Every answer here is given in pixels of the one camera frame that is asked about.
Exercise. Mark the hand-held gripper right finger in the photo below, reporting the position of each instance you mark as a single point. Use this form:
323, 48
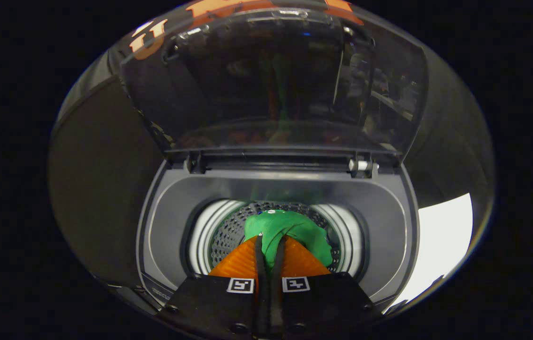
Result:
276, 293

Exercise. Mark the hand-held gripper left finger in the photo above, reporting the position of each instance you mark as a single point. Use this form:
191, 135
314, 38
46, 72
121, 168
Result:
260, 293

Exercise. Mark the green polo shirt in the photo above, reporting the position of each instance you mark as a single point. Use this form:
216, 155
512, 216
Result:
294, 226

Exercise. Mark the dark transparent washing machine lid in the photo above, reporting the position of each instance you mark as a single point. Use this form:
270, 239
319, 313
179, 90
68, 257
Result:
247, 94

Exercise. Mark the white flat board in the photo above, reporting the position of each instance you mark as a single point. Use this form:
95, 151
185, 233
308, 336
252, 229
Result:
441, 236

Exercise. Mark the black backdrop cloth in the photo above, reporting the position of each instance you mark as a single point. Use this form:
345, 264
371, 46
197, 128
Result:
450, 141

